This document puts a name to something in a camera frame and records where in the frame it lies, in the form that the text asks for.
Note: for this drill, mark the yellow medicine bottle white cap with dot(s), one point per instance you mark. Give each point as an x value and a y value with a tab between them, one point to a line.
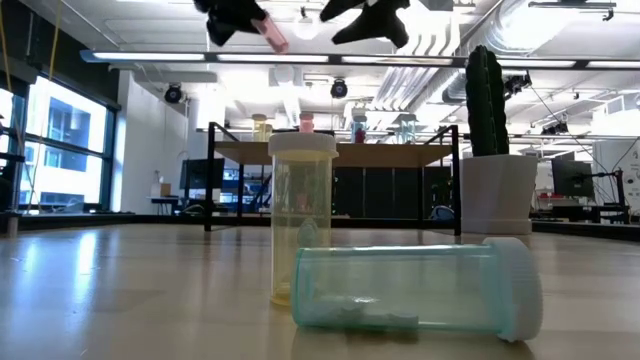
300	190
259	127

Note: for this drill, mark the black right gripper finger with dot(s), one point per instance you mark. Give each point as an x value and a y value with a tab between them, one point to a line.
380	25
345	7

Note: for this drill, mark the green medicine bottle white cap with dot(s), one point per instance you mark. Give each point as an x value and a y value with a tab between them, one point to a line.
400	280

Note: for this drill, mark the wooden shelf with black legs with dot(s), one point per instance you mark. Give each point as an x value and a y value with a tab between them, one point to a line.
380	155

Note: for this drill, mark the dark wall screen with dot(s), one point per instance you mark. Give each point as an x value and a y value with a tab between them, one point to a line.
200	175

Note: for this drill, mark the black monitor on arm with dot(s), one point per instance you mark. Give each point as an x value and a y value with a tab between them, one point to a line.
572	177

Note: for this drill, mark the black cabinet row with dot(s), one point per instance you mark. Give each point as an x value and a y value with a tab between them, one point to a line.
380	192

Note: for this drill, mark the long linear ceiling light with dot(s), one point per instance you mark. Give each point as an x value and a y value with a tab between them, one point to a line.
150	56

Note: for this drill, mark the black standing desk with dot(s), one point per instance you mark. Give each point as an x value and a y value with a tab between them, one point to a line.
575	210

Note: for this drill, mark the black extrusion table frame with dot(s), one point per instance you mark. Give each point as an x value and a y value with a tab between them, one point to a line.
150	220

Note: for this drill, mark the orange medicine bottle white cap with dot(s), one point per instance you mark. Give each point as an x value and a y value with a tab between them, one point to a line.
306	123
275	37

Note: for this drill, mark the green cactus in white pot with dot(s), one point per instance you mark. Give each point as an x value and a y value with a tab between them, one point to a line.
495	195

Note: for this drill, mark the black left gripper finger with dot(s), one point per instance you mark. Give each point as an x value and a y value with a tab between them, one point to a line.
242	12
222	32

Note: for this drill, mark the black ceiling spotlight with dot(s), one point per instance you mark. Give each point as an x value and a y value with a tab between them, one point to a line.
173	94
339	89

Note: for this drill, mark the silver ceiling duct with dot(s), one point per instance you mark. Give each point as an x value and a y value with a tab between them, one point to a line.
415	85

